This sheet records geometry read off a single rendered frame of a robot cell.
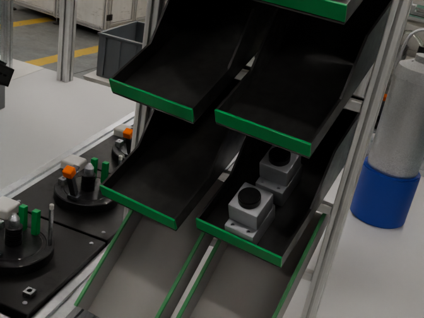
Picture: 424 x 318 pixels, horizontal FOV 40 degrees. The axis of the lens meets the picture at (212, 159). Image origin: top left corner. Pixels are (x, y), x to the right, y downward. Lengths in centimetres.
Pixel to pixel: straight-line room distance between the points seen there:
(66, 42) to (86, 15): 406
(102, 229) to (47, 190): 18
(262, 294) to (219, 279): 7
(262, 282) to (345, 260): 57
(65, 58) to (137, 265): 139
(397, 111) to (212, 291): 80
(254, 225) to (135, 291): 26
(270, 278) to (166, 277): 16
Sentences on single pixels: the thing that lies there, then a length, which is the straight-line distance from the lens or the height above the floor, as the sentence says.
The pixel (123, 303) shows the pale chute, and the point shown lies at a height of 102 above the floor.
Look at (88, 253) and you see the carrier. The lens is 111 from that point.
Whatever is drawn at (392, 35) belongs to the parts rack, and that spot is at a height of 149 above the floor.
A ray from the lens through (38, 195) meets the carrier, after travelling 128.
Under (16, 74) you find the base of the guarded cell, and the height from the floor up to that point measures 86.
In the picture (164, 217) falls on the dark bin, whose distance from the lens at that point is 79.
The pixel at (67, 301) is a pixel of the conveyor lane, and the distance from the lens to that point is 102.
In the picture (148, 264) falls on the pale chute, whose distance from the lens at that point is 94.
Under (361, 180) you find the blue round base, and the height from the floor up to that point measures 97.
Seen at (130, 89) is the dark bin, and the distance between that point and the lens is 76.
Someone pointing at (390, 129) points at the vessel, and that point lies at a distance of 154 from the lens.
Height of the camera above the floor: 162
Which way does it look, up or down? 25 degrees down
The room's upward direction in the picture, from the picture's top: 10 degrees clockwise
